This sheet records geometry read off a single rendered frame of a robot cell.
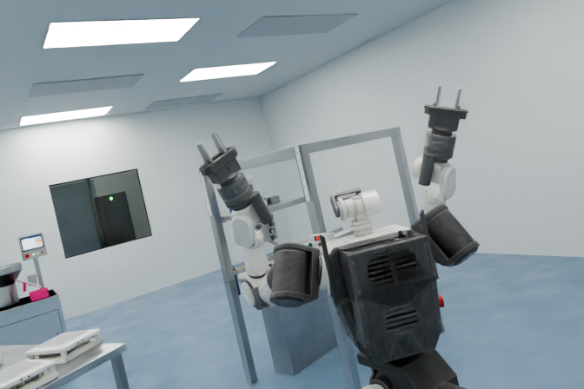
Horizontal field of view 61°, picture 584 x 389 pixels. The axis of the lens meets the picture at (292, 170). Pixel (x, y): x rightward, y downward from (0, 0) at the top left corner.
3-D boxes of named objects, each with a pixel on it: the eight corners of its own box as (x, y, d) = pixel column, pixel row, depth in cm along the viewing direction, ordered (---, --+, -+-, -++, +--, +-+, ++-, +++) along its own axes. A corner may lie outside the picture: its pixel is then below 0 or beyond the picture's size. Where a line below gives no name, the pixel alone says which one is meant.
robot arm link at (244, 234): (242, 198, 148) (248, 234, 155) (228, 215, 141) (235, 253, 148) (262, 201, 146) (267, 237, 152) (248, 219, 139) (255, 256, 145)
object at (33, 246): (31, 297, 507) (17, 237, 506) (30, 296, 516) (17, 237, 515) (56, 290, 519) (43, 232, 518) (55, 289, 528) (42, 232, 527)
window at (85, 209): (63, 260, 749) (46, 184, 747) (63, 260, 750) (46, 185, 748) (153, 236, 822) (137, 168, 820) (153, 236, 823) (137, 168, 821)
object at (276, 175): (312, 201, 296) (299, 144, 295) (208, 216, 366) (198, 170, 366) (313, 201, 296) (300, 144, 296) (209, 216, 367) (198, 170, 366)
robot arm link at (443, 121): (467, 113, 141) (459, 153, 145) (468, 108, 150) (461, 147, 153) (422, 106, 146) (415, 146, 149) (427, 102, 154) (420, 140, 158)
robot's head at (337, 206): (369, 207, 133) (361, 184, 137) (339, 215, 132) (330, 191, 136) (368, 219, 138) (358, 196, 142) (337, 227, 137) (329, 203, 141)
